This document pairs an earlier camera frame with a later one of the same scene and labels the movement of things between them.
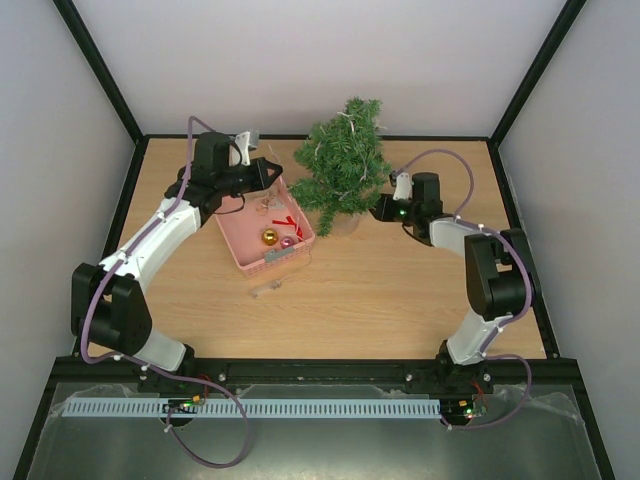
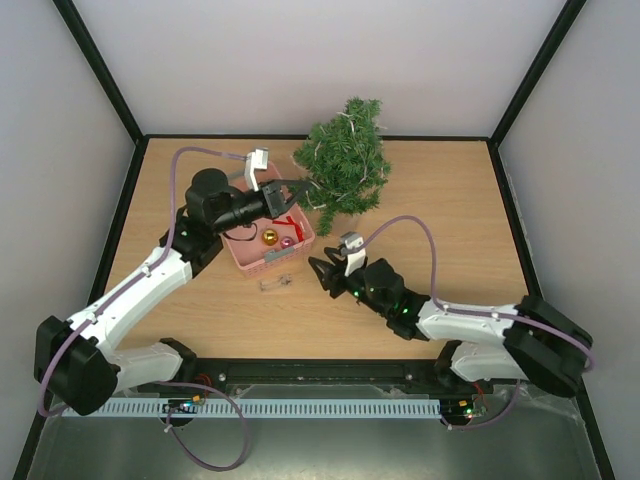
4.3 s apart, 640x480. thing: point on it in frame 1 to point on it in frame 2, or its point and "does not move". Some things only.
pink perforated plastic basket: x=269 y=230 does not move
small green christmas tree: x=343 y=162 does not move
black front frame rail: x=497 y=372 does not move
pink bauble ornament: x=286 y=242 does not move
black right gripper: x=390 y=209 to x=339 y=279
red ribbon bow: x=290 y=221 does not move
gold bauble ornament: x=270 y=236 does not move
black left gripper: x=261 y=181 to x=274 y=197
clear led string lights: x=277 y=285 to x=316 y=149
